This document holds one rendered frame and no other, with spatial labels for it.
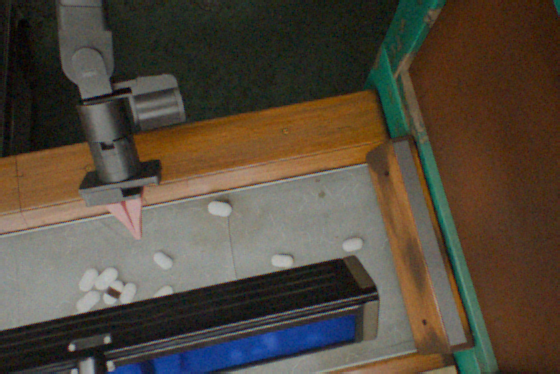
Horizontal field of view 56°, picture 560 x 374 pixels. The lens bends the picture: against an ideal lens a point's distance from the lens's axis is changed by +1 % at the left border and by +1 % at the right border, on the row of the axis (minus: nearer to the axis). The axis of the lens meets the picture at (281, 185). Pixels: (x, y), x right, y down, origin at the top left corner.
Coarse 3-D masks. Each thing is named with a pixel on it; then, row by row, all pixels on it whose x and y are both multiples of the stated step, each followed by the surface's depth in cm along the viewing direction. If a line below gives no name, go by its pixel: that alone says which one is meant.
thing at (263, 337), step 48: (240, 288) 48; (288, 288) 46; (336, 288) 45; (0, 336) 46; (48, 336) 45; (144, 336) 43; (192, 336) 43; (240, 336) 43; (288, 336) 45; (336, 336) 47
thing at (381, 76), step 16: (384, 48) 80; (384, 64) 81; (368, 80) 92; (384, 80) 83; (384, 96) 85; (384, 112) 86; (400, 112) 78; (400, 128) 80; (464, 352) 72; (464, 368) 74
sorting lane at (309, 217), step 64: (256, 192) 84; (320, 192) 84; (0, 256) 80; (64, 256) 81; (128, 256) 81; (192, 256) 81; (256, 256) 81; (320, 256) 82; (384, 256) 82; (0, 320) 78; (384, 320) 80
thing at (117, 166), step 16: (96, 144) 66; (128, 144) 67; (96, 160) 67; (112, 160) 67; (128, 160) 68; (160, 160) 73; (96, 176) 71; (112, 176) 68; (128, 176) 68; (144, 176) 68; (80, 192) 67
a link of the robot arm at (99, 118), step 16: (96, 96) 65; (112, 96) 65; (128, 96) 65; (80, 112) 65; (96, 112) 64; (112, 112) 65; (96, 128) 65; (112, 128) 65; (128, 128) 67; (112, 144) 67
